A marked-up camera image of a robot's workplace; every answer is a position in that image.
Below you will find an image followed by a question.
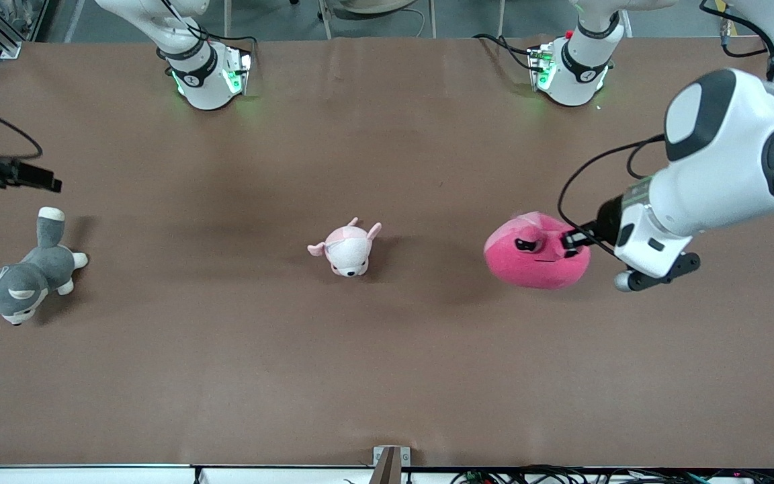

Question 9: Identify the grey metal table bracket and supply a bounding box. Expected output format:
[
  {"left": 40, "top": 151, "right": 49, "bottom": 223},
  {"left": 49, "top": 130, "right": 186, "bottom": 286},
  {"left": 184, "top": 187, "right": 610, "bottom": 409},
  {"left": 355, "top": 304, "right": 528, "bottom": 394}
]
[{"left": 372, "top": 445, "right": 412, "bottom": 484}]

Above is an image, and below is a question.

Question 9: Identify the black left arm base cable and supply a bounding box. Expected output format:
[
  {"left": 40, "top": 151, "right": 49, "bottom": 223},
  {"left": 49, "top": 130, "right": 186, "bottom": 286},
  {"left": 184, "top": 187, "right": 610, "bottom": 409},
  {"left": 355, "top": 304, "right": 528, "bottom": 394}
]
[{"left": 473, "top": 32, "right": 542, "bottom": 73}]

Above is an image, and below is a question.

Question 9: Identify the grey husky plush toy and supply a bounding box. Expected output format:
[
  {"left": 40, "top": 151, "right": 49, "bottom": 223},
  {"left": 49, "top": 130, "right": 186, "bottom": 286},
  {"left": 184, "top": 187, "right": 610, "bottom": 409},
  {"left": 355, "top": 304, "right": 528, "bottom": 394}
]
[{"left": 0, "top": 206, "right": 89, "bottom": 327}]

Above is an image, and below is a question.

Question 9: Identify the brown table cover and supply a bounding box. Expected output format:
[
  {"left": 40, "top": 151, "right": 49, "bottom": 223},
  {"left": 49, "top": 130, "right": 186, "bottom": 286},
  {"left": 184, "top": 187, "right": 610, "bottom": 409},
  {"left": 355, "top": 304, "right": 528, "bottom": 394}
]
[{"left": 0, "top": 35, "right": 774, "bottom": 469}]

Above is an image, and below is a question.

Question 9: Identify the white stand with round base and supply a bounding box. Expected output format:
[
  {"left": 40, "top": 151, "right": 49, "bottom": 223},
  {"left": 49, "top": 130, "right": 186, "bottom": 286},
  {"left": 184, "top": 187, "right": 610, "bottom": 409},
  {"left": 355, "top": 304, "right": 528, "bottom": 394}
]
[{"left": 317, "top": 0, "right": 439, "bottom": 40}]

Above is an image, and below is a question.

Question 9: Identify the pale pink puppy plush toy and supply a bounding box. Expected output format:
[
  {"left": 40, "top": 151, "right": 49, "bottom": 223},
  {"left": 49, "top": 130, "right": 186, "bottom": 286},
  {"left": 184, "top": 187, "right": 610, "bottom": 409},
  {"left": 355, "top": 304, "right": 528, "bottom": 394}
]
[{"left": 307, "top": 216, "right": 383, "bottom": 278}]

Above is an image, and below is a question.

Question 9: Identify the pink round plush toy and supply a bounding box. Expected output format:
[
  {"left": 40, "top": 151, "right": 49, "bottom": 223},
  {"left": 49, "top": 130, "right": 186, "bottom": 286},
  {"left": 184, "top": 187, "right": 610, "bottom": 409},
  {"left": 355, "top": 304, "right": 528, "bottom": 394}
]
[{"left": 484, "top": 212, "right": 591, "bottom": 290}]

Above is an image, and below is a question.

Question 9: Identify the tangled black cable bundle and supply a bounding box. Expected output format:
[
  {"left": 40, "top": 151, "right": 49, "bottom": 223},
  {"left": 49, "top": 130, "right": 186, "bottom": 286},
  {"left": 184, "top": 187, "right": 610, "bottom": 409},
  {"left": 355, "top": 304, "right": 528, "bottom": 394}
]
[{"left": 449, "top": 465, "right": 774, "bottom": 484}]

